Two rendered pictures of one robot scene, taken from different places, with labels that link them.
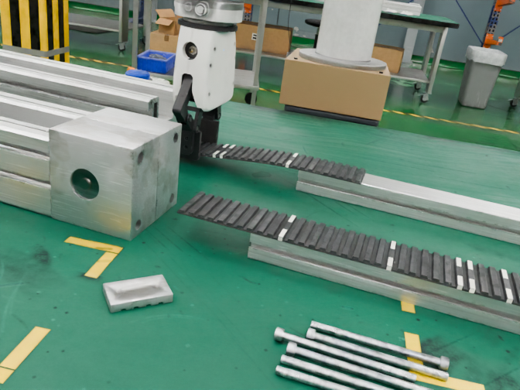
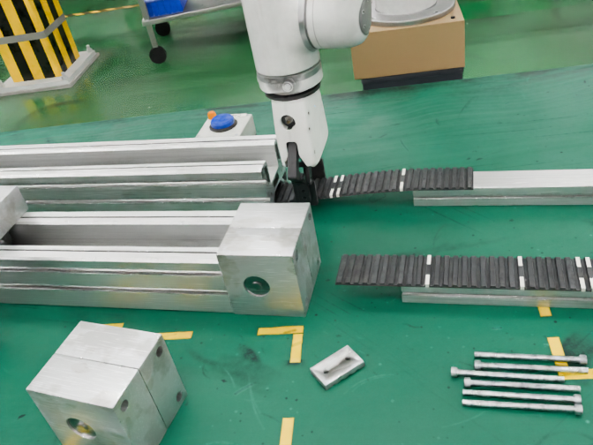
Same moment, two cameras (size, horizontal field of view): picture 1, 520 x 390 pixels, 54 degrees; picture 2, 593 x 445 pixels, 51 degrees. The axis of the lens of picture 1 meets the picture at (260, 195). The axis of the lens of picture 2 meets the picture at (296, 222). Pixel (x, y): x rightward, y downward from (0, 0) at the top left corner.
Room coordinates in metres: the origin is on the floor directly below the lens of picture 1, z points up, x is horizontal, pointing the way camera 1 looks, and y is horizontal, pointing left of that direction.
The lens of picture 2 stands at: (-0.09, 0.06, 1.30)
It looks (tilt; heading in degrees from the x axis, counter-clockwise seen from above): 36 degrees down; 5
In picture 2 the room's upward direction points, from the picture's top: 12 degrees counter-clockwise
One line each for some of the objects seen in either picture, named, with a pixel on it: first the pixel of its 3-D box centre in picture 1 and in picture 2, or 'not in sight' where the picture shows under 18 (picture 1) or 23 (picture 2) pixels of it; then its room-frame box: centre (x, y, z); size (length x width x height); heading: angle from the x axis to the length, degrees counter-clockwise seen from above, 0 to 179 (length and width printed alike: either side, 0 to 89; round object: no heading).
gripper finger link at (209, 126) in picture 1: (211, 121); (313, 158); (0.71, 0.08, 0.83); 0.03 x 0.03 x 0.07; 75
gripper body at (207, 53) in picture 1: (204, 60); (297, 116); (0.67, 0.09, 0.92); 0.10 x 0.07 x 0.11; 165
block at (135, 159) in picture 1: (124, 165); (274, 252); (0.50, 0.15, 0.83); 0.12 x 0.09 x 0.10; 165
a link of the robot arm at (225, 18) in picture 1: (208, 9); (289, 74); (0.67, 0.10, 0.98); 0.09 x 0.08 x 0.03; 165
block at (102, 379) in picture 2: not in sight; (118, 382); (0.33, 0.31, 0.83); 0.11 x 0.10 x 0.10; 158
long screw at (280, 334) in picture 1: (343, 355); (506, 375); (0.30, -0.08, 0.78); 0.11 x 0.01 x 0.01; 76
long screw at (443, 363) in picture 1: (377, 343); (529, 357); (0.32, -0.11, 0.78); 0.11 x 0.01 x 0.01; 75
